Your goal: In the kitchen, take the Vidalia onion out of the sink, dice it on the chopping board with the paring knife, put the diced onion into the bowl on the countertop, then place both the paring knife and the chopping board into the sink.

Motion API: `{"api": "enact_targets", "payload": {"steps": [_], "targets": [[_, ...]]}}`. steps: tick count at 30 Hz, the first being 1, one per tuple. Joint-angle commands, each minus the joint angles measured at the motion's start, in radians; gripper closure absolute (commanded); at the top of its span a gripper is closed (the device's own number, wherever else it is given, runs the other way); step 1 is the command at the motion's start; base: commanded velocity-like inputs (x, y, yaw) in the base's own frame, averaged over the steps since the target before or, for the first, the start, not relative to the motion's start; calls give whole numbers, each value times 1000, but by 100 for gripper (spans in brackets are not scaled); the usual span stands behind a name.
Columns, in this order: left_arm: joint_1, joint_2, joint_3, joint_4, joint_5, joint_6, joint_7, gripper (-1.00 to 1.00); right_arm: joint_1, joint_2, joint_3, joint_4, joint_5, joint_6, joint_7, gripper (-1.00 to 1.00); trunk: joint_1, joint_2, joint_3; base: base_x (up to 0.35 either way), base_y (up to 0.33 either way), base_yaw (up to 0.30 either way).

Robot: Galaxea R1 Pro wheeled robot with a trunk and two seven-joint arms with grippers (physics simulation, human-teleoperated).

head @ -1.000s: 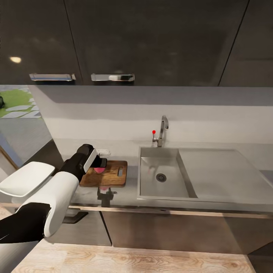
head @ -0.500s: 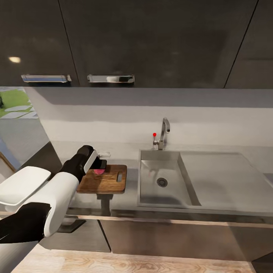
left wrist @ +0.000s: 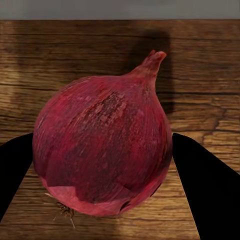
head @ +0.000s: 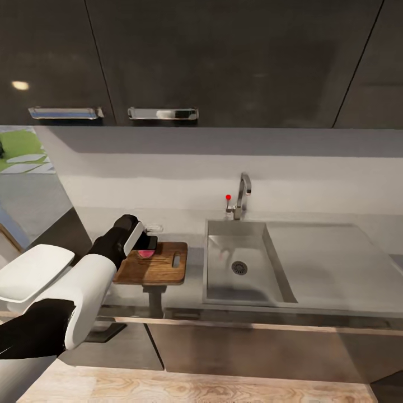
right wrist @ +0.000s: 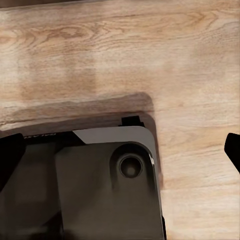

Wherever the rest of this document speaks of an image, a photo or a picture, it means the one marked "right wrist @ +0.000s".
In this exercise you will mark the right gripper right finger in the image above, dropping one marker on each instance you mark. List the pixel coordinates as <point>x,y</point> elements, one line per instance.
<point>232,149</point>

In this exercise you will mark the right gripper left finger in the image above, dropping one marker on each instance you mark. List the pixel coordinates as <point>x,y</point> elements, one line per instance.
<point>12,150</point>

